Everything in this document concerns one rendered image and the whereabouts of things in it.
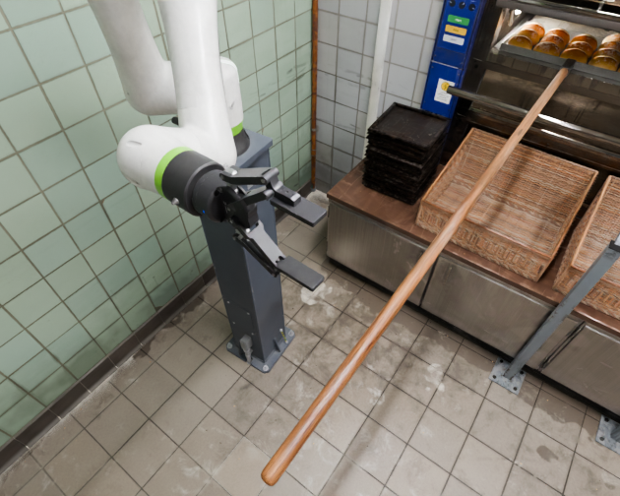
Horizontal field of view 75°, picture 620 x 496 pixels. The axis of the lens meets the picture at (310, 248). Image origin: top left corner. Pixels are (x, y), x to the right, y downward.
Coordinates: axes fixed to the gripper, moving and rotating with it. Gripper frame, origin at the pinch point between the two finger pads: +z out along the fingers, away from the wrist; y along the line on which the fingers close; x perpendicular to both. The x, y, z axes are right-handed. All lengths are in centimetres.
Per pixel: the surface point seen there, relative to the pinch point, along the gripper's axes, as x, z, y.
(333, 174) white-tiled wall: -152, -97, 129
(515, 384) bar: -94, 51, 148
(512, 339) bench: -100, 39, 126
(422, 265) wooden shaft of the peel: -32.5, 6.8, 29.9
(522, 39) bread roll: -160, -15, 26
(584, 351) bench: -101, 63, 111
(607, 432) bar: -97, 92, 148
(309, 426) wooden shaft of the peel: 10.8, 7.6, 31.0
